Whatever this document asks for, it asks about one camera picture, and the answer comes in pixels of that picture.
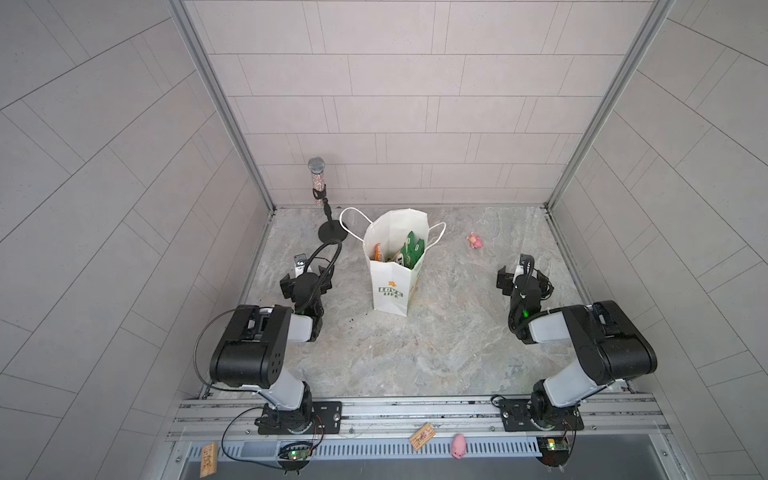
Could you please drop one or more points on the pink pig toy on rail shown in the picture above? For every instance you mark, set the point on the pink pig toy on rail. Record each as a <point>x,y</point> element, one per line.
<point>459,446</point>

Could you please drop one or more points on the wooden mousetrap on rail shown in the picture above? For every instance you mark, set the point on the wooden mousetrap on rail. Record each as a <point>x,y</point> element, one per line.
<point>422,437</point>

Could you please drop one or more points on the left green circuit board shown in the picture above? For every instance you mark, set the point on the left green circuit board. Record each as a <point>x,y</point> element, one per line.
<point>295,456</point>

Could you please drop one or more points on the wooden tag at left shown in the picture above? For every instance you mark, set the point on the wooden tag at left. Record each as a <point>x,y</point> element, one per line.
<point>208,461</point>

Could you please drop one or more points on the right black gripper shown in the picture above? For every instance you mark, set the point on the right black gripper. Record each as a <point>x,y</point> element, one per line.
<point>508,280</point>

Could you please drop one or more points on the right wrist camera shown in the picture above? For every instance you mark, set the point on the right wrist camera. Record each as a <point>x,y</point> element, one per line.
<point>525,267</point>

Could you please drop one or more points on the silver microphone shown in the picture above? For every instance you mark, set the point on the silver microphone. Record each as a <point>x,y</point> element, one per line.
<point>316,166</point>

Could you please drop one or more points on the green Fox's candy bag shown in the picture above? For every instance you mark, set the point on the green Fox's candy bag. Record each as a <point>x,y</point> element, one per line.
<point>411,251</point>

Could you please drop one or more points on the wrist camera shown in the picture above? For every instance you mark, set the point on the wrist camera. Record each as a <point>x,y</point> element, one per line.
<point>300,261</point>
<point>525,267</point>

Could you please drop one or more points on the right green circuit board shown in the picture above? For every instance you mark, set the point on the right green circuit board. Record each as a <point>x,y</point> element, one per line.
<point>555,452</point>

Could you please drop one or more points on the green circuit board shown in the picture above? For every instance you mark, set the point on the green circuit board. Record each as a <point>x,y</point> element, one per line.
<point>295,456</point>
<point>555,452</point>

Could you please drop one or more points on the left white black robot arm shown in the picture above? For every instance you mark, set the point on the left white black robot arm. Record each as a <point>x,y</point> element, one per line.
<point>251,353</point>

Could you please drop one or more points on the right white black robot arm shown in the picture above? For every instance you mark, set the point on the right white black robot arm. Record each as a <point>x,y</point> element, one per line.
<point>608,346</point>

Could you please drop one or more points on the white illustrated paper bag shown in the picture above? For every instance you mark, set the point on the white illustrated paper bag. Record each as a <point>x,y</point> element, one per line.
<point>393,285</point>

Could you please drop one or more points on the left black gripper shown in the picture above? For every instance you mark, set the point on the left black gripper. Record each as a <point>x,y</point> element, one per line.
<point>322,282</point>

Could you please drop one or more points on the small pink toy on table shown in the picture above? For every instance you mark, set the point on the small pink toy on table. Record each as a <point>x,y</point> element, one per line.
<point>474,241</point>

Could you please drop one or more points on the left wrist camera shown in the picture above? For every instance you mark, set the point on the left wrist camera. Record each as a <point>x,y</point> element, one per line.
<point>300,261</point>

